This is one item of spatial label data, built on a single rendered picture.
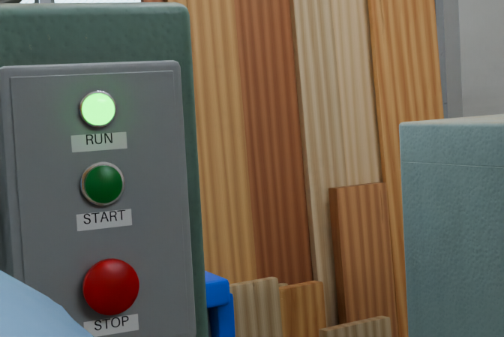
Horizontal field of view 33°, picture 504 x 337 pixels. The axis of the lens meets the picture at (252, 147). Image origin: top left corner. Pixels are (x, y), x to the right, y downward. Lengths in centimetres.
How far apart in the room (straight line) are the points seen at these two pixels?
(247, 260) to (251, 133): 31
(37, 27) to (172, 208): 14
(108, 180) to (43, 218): 4
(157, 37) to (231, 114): 150
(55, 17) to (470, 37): 227
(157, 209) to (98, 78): 8
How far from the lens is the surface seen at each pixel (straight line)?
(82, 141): 46
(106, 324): 48
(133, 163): 47
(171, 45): 54
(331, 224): 215
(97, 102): 46
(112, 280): 46
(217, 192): 201
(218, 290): 141
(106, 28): 53
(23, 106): 46
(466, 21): 271
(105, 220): 47
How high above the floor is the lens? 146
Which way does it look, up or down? 3 degrees down
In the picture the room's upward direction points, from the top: 3 degrees counter-clockwise
